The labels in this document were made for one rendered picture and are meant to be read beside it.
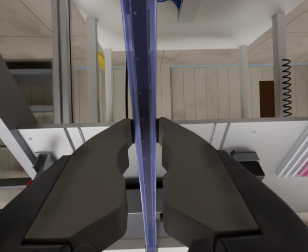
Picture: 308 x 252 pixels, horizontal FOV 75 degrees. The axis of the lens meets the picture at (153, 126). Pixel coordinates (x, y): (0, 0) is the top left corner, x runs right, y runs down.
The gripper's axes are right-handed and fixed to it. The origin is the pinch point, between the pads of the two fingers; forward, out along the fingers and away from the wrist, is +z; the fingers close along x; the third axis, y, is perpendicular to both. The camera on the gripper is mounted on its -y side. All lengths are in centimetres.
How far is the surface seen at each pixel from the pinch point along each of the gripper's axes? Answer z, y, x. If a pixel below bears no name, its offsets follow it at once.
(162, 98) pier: 304, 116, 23
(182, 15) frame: 57, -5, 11
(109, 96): 79, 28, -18
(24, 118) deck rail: 17.3, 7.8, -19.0
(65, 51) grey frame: 46, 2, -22
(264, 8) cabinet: 64, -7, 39
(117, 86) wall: 327, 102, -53
